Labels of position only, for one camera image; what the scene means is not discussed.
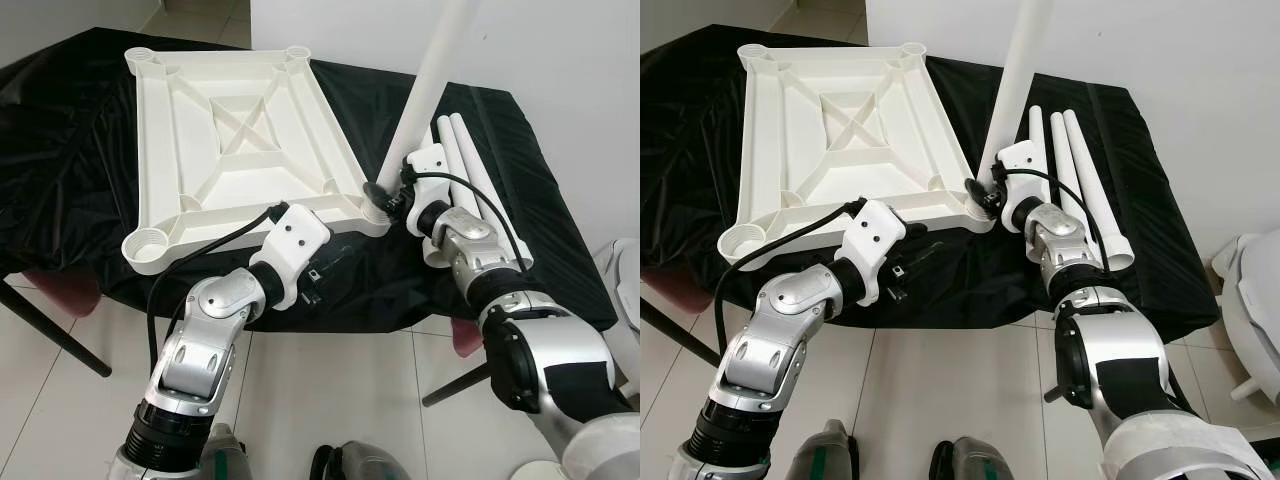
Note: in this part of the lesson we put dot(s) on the grey right robot leg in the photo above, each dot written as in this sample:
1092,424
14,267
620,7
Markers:
365,465
970,462

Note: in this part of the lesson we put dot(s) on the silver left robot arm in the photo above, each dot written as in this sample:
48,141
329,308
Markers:
770,350
190,360

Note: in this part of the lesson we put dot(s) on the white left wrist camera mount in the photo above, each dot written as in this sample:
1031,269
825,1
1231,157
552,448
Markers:
300,235
875,230

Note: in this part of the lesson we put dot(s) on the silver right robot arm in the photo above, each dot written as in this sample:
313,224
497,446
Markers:
530,350
1120,360

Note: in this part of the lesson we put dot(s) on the white plastic chair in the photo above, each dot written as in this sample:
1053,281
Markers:
622,290
1250,290

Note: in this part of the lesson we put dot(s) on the black table cloth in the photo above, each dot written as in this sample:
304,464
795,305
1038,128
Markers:
680,150
60,150

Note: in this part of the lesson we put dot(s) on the grey left robot leg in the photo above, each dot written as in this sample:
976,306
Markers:
225,455
822,455

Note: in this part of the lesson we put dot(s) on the black metal table leg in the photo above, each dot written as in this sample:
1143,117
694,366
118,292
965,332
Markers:
455,385
60,335
1060,392

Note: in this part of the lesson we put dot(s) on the white plastic children table top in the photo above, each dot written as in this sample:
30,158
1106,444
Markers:
780,130
175,130

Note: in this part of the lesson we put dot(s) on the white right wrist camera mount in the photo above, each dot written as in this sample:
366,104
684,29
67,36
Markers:
1022,155
428,160

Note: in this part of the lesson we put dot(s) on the white round object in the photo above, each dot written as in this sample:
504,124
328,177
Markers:
535,472

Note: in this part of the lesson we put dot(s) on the grey robot leg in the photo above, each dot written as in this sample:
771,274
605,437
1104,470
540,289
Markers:
365,465
822,455
970,462
225,455

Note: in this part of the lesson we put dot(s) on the maroon plastic stool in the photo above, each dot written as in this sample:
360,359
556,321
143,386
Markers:
670,290
60,292
466,338

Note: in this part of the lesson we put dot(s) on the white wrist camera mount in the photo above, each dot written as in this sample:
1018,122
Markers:
875,230
1022,155
428,160
300,235

